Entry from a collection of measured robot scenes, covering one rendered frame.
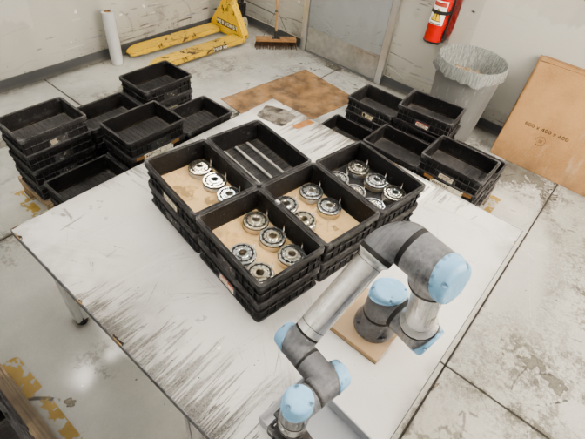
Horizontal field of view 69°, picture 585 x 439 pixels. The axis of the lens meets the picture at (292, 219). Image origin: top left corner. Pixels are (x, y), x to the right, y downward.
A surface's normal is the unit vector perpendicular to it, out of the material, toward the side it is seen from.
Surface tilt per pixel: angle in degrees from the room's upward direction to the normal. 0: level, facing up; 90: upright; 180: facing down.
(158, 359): 0
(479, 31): 90
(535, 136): 75
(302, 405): 0
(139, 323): 0
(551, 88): 80
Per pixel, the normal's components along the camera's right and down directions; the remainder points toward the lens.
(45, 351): 0.10, -0.70
